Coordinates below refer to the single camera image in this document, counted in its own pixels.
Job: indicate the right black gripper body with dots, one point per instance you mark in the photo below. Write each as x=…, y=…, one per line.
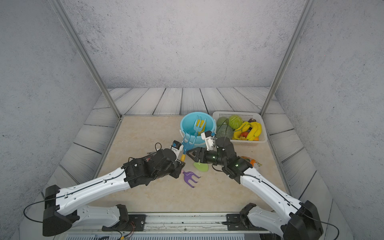
x=213, y=157

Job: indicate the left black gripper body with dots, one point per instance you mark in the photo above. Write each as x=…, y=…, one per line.
x=173, y=169

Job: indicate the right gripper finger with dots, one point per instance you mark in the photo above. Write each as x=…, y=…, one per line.
x=195, y=151
x=195, y=158

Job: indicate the purple rake pink handle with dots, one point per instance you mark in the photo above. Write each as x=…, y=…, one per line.
x=190, y=176

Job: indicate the yellow toy shovel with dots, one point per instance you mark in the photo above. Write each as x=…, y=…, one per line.
x=200, y=126

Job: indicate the blue rake yellow handle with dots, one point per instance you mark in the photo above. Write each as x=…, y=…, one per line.
x=188, y=144

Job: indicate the light blue fork white handle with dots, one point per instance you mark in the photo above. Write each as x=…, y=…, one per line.
x=198, y=117

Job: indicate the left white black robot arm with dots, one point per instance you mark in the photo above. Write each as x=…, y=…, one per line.
x=68, y=207

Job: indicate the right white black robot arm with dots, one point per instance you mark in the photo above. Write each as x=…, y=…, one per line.
x=290, y=219

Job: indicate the dark green melon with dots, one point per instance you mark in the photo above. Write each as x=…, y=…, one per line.
x=224, y=131

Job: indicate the red tomato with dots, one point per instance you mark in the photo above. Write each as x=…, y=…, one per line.
x=244, y=134

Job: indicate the light blue plastic bucket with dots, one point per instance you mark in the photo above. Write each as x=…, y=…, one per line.
x=193, y=124

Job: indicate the orange snack packet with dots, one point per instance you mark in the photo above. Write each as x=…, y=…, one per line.
x=252, y=161

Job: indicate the light green round fruit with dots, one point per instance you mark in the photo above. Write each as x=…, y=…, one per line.
x=222, y=121

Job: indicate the green cabbage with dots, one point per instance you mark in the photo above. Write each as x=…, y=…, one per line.
x=235, y=122

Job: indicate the yellow banana bunch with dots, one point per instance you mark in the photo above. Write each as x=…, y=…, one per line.
x=254, y=129

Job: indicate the white plastic basket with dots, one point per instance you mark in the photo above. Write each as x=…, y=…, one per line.
x=247, y=117

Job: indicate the green trowel wooden handle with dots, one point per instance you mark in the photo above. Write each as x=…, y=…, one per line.
x=202, y=167

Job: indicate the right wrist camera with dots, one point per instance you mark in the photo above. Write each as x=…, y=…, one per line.
x=209, y=139

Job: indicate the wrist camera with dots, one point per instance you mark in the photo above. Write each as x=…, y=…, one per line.
x=178, y=149
x=209, y=139

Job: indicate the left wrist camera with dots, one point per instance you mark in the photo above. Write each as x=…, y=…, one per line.
x=178, y=149

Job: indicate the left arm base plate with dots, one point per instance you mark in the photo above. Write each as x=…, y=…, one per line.
x=131, y=223

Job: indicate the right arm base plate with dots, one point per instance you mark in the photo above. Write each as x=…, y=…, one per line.
x=238, y=222

